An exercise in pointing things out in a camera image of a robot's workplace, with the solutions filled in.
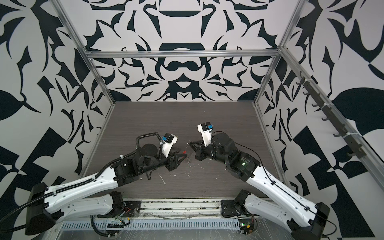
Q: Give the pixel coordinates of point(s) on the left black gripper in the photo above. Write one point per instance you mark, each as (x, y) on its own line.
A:
(171, 162)

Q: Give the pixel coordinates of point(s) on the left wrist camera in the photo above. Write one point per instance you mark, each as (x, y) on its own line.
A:
(168, 140)

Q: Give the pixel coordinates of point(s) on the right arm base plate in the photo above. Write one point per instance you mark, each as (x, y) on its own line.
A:
(233, 208)

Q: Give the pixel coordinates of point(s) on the black wall hook rack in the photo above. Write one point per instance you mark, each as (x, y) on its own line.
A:
(333, 115)

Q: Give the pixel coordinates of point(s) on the white cable duct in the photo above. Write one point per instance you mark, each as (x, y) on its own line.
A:
(176, 224)

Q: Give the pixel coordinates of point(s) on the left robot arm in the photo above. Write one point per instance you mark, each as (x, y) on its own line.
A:
(96, 194)

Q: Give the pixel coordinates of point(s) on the small electronics board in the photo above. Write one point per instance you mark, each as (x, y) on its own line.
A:
(247, 228)

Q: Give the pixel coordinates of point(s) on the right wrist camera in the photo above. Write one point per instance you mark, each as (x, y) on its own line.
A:
(206, 131)

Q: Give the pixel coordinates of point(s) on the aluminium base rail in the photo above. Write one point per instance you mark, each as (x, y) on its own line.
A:
(192, 206)

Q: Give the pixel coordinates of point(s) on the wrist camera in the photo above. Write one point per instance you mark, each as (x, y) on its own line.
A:
(168, 140)
(206, 131)

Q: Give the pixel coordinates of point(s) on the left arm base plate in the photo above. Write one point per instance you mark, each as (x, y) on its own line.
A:
(126, 209)

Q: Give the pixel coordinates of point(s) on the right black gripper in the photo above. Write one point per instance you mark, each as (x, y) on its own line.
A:
(201, 151)

